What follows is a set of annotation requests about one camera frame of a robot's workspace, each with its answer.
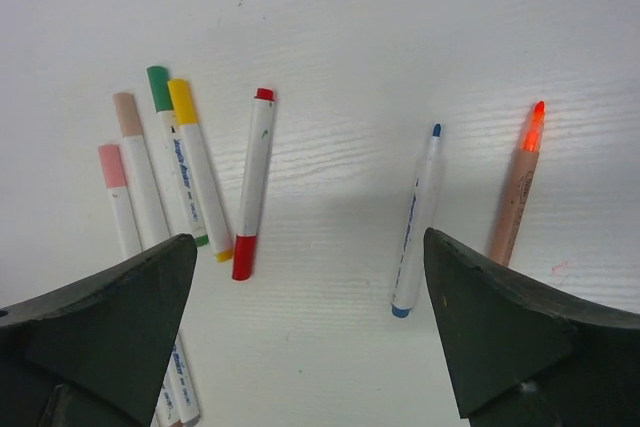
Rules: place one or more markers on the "brown cap marker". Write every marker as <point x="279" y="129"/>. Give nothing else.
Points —
<point x="166" y="410"/>

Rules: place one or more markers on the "green cap marker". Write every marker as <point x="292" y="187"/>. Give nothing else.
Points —
<point x="158" y="77"/>

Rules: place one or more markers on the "pink cap marker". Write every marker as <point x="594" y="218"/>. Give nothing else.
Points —
<point x="119" y="198"/>

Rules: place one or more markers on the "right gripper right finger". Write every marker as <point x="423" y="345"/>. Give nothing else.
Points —
<point x="522" y="353"/>

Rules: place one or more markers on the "grey cap marker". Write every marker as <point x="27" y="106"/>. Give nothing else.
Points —
<point x="182" y="385"/>

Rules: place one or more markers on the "blue cap marker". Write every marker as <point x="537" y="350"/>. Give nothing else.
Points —
<point x="428" y="178"/>

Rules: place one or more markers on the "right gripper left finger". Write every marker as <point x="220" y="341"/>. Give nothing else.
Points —
<point x="95" y="352"/>

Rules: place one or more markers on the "orange highlighter pen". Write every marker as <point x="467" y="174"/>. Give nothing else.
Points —
<point x="517" y="187"/>

